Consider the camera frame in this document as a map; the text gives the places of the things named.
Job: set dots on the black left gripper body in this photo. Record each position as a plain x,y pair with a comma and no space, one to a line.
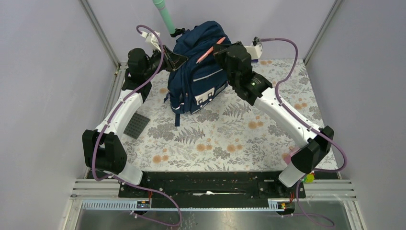
164,64

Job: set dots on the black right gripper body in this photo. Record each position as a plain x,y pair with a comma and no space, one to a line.
220,56

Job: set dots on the orange pen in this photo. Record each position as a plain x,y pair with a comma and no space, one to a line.
210,50

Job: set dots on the navy blue backpack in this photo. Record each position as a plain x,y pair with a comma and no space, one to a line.
196,83

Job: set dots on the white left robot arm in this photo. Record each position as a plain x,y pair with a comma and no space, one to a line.
102,146

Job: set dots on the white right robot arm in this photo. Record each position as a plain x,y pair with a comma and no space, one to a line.
313,142

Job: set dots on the green microphone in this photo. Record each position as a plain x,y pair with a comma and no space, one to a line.
164,13

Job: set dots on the grey studded building baseplate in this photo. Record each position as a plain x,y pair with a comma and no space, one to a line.
136,126

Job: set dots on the pink tape roll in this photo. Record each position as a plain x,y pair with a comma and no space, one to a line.
287,157

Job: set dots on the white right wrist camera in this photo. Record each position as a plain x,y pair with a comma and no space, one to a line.
256,49

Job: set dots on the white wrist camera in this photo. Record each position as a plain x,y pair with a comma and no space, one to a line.
152,40
256,49

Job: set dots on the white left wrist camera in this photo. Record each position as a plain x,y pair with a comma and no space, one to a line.
152,40

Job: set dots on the aluminium frame rail left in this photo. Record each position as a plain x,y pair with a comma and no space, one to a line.
104,114

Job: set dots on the aluminium frame rail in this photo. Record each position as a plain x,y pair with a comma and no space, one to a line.
104,114
335,7

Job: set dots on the aluminium frame rail right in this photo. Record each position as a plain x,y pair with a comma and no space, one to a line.
335,7

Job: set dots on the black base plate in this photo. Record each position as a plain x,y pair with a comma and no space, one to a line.
248,189

